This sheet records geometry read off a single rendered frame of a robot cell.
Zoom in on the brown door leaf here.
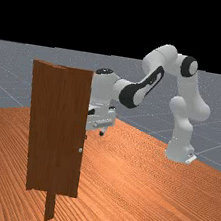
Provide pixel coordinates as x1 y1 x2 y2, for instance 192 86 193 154
47 66 98 199

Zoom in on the brown door frame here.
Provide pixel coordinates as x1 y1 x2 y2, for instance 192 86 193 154
8 58 79 221

